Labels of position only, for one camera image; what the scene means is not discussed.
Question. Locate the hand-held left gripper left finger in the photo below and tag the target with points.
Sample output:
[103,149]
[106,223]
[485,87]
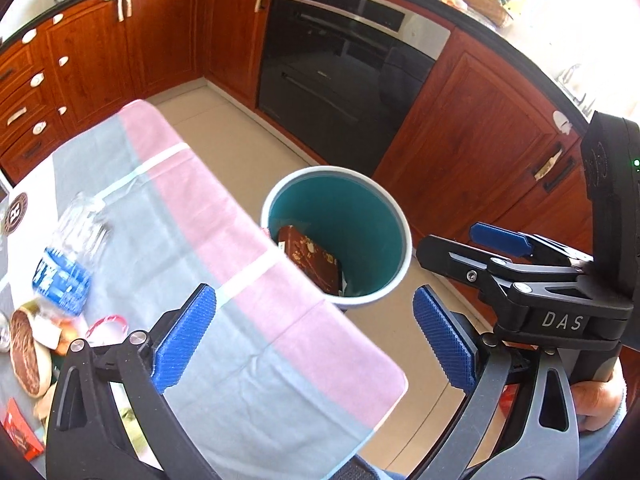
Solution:
[185,340]

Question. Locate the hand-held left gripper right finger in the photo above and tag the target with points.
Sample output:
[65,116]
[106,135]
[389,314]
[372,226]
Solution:
[442,340]

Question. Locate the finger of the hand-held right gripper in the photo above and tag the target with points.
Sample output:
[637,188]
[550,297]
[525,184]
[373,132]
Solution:
[500,237]
[450,255]

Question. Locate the teal trash bin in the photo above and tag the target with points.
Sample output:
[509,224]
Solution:
[350,210]

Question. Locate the person's right hand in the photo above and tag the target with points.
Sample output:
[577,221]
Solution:
[595,402]

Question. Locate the pink grey plaid tablecloth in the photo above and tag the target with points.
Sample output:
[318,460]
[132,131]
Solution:
[225,310]

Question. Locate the red white wrapper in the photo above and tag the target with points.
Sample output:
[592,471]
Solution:
[105,325]

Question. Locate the tan peel scrap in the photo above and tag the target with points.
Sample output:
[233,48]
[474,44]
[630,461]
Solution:
[65,340]

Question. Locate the clear blue-label water bottle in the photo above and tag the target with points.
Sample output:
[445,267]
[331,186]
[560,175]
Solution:
[62,275]

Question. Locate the brown snack packet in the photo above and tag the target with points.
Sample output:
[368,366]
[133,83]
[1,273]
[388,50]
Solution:
[305,255]

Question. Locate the brown round pastry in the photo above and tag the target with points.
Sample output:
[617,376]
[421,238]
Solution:
[27,355]

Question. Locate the red snack packet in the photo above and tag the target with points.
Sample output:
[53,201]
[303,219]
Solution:
[20,432]

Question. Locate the black built-in oven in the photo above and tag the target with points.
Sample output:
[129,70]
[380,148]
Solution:
[325,85]

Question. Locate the wooden cabinet with drawers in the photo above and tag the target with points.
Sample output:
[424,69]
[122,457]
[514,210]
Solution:
[150,40]

